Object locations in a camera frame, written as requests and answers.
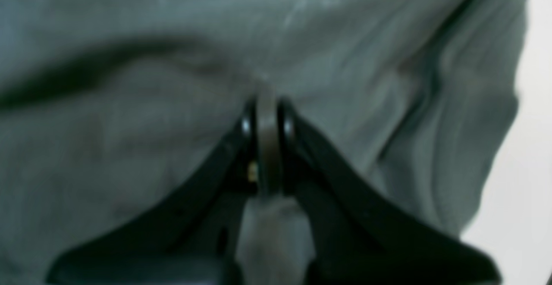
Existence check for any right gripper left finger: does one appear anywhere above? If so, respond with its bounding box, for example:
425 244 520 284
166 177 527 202
45 100 256 285

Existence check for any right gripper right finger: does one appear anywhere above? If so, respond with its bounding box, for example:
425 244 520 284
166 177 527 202
279 100 502 285

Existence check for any dark grey t-shirt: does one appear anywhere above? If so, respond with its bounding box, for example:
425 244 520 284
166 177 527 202
1 0 527 285

